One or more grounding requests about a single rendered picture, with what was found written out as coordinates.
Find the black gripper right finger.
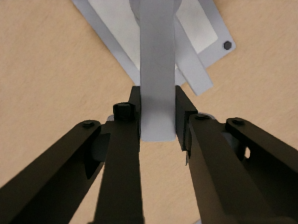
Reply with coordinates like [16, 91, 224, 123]
[175, 85, 298, 224]

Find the grey metal mounting plate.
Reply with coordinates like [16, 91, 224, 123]
[72, 0, 236, 86]

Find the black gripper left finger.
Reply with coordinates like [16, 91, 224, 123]
[0, 86, 146, 224]

